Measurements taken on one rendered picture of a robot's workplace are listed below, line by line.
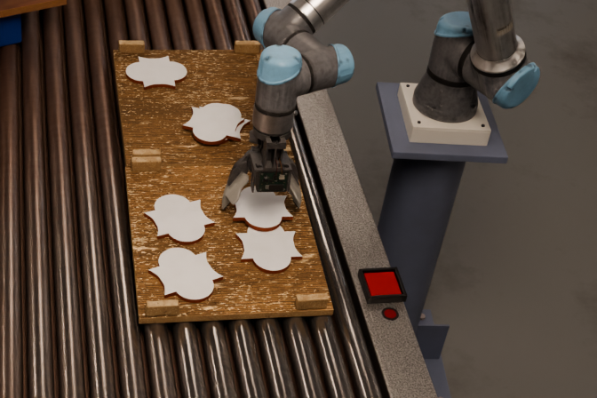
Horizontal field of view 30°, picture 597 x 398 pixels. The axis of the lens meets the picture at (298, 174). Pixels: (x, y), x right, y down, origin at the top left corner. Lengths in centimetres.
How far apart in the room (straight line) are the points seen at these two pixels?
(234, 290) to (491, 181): 201
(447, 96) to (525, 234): 129
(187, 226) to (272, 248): 17
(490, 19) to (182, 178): 69
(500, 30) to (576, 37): 256
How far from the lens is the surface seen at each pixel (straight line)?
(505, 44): 233
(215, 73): 254
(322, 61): 202
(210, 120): 237
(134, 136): 234
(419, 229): 275
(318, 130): 245
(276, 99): 198
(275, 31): 210
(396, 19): 466
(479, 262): 360
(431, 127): 253
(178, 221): 214
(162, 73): 251
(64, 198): 222
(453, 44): 247
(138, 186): 222
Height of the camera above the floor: 240
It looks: 40 degrees down
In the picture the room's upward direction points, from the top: 10 degrees clockwise
